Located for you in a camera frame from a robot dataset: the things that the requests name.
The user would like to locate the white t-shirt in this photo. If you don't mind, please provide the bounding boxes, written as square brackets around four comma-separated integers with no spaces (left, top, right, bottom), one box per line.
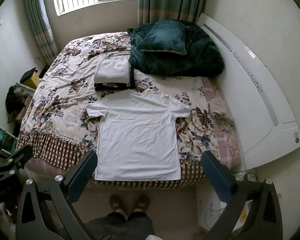
[86,89,191,181]

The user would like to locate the floral bedspread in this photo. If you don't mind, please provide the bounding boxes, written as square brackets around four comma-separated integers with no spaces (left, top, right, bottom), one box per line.
[17,32,221,189]

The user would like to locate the left slipper foot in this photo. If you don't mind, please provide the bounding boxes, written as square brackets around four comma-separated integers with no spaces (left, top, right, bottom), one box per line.
[109,194,126,215]

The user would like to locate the slipper foot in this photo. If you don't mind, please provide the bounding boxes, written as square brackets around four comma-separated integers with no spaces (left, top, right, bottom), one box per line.
[133,194,150,212]
[109,194,126,215]

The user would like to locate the white headboard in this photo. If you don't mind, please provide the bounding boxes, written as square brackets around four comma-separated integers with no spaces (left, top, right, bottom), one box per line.
[197,14,300,172]

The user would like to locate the pink mattress sheet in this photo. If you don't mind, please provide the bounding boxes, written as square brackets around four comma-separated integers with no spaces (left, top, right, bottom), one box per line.
[202,77,241,169]

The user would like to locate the dark trousers legs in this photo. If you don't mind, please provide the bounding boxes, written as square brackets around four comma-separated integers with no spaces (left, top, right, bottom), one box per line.
[85,211,155,239]

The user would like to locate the yellow box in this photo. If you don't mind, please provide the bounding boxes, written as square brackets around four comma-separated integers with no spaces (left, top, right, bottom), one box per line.
[22,72,39,89]

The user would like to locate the right slipper foot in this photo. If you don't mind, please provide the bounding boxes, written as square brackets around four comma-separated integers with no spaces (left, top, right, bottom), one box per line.
[133,194,150,212]

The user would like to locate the black cap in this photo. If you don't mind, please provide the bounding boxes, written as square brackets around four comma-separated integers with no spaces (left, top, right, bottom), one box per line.
[20,68,38,83]

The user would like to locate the folded black garment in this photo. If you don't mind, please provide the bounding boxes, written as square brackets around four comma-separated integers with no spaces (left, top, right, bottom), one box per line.
[94,68,134,91]

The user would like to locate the folded white fleece garment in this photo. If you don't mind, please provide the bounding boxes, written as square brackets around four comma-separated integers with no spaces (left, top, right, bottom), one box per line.
[94,58,130,84]

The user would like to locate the dark green blanket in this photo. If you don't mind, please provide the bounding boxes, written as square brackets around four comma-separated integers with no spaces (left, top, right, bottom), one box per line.
[127,20,225,79]

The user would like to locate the left green curtain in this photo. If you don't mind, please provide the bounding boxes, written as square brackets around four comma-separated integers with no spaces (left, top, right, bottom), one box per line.
[24,0,58,66]

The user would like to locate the green curtain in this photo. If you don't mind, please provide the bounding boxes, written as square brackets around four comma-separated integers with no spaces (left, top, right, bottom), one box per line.
[24,0,58,66]
[138,0,205,25]

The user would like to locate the dark green pillow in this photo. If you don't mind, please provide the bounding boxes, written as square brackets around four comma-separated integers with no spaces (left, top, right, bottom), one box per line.
[137,20,187,55]

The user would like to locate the right green curtain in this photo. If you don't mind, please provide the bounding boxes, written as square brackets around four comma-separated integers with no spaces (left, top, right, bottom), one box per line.
[138,0,205,25]

